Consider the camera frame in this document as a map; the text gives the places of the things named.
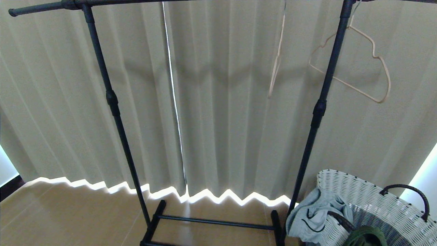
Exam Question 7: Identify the black clothes rack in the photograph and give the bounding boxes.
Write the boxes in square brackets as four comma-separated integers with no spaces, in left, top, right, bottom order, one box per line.
[8,0,437,246]

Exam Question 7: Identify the white laundry basket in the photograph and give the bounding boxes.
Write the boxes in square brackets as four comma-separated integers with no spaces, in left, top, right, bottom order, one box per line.
[304,169,437,246]

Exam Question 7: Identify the pink clothes hanger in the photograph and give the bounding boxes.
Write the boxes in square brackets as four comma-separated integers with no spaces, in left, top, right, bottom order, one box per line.
[268,0,287,99]
[309,0,392,104]

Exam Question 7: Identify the green printed shirt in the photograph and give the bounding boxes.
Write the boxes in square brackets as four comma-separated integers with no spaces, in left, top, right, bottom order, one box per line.
[343,225,388,246]

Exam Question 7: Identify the beige curtain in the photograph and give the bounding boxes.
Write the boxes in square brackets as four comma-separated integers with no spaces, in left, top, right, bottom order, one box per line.
[0,0,437,209]

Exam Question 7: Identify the pale grey shorts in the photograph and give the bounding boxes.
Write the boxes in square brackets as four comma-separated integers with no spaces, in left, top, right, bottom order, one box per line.
[285,187,354,244]

